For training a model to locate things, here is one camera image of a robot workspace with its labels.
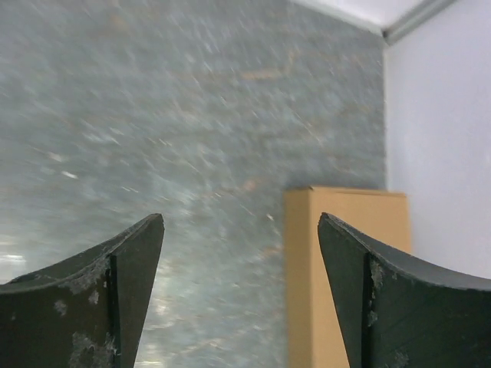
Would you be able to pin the brown cardboard box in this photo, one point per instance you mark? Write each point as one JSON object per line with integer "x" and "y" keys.
{"x": 314, "y": 335}

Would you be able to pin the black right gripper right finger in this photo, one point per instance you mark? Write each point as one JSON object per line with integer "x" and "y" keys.
{"x": 397, "y": 310}

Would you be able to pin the aluminium corner post right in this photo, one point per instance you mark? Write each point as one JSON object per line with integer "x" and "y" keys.
{"x": 413, "y": 19}

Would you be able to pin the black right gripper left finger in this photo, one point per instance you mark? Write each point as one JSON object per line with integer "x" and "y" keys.
{"x": 87, "y": 310}

